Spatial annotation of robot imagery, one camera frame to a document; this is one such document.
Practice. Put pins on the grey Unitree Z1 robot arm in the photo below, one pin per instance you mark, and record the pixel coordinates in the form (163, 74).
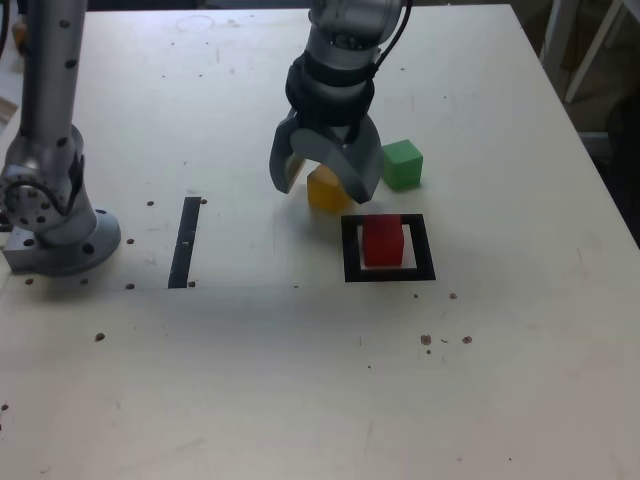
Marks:
(47, 100)

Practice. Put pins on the small orange wooden block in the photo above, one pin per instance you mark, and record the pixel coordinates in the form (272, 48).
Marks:
(19, 35)

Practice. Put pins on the green cube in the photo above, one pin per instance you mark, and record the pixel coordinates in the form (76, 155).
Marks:
(402, 167)

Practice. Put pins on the red cube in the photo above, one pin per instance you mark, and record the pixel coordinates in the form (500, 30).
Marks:
(382, 245)

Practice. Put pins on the black tape square outline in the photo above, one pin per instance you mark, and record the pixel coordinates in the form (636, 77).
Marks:
(390, 276)

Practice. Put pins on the yellow cube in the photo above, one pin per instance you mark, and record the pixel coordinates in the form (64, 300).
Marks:
(325, 195)

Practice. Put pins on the white metal frame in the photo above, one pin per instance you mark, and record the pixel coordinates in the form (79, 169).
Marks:
(552, 25)

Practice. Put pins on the black tape strip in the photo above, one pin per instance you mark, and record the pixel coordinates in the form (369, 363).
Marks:
(184, 240)

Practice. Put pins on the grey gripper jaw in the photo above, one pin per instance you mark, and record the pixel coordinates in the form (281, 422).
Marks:
(280, 160)
(350, 175)

